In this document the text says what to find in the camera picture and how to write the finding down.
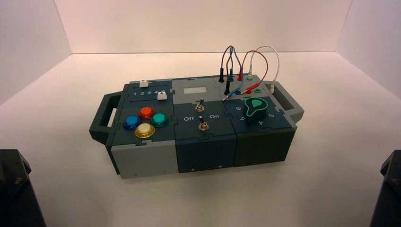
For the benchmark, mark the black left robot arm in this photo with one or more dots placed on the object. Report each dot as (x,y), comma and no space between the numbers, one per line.
(14,191)

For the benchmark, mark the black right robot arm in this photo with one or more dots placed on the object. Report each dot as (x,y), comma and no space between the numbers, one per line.
(388,194)

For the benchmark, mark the green push button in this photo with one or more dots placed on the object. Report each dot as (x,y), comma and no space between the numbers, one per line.
(159,119)

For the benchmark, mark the red push button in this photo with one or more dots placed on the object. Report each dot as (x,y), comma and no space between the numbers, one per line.
(146,112)

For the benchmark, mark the yellow push button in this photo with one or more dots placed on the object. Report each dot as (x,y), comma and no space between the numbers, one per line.
(144,130)

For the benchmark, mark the blue push button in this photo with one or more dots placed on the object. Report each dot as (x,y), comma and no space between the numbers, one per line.
(132,122)

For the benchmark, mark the grey and teal control box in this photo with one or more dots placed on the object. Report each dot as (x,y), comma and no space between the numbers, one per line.
(203,137)

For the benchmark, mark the white slider knob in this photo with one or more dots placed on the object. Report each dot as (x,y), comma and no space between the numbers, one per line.
(162,95)
(143,83)

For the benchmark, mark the green rotary dial knob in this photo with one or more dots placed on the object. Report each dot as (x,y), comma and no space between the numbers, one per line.
(255,109)

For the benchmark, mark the metal toggle switch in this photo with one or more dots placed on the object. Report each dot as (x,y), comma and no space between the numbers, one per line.
(203,124)
(199,106)

